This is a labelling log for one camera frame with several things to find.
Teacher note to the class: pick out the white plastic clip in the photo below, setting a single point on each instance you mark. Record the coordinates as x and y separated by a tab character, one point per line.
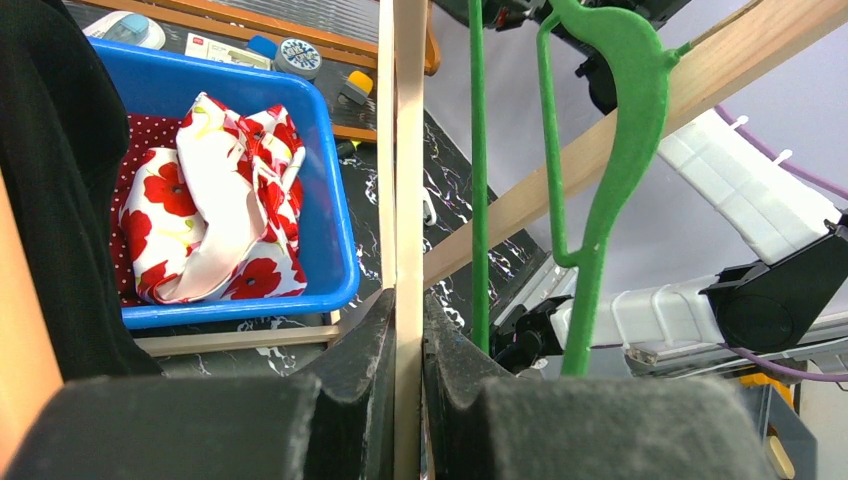
430	217

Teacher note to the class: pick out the black yellow marker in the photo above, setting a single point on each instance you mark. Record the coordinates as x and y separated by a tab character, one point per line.
346	148

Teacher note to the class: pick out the yellow grey small object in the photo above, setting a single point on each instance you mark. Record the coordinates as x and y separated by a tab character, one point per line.
357	87

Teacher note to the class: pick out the white red poppy garment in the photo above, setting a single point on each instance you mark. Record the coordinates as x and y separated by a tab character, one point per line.
217	216

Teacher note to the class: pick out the orange wooden shoe rack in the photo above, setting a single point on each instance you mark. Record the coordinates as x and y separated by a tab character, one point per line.
213	17

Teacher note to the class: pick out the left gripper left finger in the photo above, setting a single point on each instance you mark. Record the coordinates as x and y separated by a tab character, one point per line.
332	419

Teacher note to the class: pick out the black garment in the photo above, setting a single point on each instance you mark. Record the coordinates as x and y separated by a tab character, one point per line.
64	132

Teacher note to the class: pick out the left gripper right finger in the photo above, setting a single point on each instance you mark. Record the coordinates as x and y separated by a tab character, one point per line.
485	423

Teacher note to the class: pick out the white paper box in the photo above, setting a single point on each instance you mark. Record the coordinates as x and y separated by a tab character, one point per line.
212	50

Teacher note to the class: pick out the wooden clothes rack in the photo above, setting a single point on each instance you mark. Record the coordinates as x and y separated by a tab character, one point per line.
411	199

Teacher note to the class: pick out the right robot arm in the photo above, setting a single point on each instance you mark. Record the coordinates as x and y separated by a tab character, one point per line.
679	230

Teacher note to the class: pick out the blue plastic bin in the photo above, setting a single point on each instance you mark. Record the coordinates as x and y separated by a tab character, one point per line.
163	84

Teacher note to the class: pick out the red polka dot skirt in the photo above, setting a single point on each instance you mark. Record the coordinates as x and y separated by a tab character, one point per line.
145	132

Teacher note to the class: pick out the cream wooden hanger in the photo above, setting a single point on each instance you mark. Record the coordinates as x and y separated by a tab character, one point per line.
29	371

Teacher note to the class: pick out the white blue tape dispenser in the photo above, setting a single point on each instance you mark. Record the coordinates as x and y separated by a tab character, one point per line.
128	28

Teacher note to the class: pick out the green velvet hanger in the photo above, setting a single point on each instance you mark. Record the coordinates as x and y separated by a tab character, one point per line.
641	67

